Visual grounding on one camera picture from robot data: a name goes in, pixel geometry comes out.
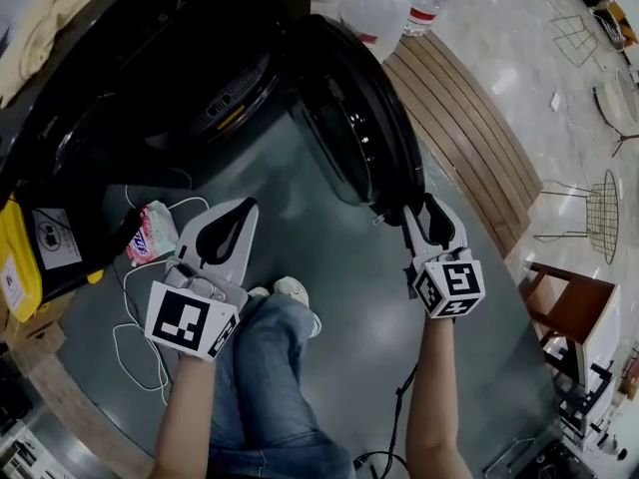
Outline gold wire stool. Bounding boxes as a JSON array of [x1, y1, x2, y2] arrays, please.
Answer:
[[550, 14, 602, 70]]

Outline black cable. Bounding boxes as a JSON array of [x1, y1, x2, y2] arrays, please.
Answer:
[[351, 361, 420, 474]]

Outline black washing machine door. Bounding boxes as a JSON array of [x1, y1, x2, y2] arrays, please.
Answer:
[[285, 14, 426, 228]]

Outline beige cloth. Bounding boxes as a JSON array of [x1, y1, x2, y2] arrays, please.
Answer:
[[0, 0, 117, 110]]

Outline yellow and black case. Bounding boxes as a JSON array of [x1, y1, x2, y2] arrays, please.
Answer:
[[0, 191, 107, 324]]

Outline black washing machine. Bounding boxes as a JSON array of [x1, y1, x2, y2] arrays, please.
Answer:
[[0, 0, 314, 204]]

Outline gold wire chair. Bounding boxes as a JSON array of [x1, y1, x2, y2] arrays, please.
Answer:
[[532, 169, 621, 266]]

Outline person's blue jeans legs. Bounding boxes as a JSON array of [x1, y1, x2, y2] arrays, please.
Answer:
[[206, 291, 356, 479]]

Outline cardboard box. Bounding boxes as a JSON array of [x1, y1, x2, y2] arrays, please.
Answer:
[[0, 289, 77, 356]]

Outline round side table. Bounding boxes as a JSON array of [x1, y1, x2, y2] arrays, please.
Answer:
[[591, 66, 639, 158]]

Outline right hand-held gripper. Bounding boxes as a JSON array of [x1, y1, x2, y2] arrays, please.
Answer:
[[401, 194, 487, 321]]

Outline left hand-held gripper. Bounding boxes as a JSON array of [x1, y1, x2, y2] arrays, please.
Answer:
[[144, 197, 261, 364]]

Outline person's right forearm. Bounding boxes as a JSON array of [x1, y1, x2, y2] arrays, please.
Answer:
[[405, 314, 474, 479]]

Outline white cabinet with black frame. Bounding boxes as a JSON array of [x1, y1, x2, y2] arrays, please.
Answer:
[[541, 284, 626, 448]]

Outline white cable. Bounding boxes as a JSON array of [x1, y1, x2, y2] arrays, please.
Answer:
[[111, 183, 212, 408]]

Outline curved wooden step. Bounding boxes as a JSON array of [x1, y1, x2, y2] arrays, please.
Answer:
[[380, 29, 544, 259]]

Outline pink and white packet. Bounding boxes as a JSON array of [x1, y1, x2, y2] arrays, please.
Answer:
[[124, 200, 180, 268]]

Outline person's left forearm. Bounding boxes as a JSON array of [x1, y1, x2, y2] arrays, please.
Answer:
[[151, 350, 237, 479]]

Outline brown wooden chair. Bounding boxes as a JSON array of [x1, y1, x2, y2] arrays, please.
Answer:
[[518, 260, 616, 368]]

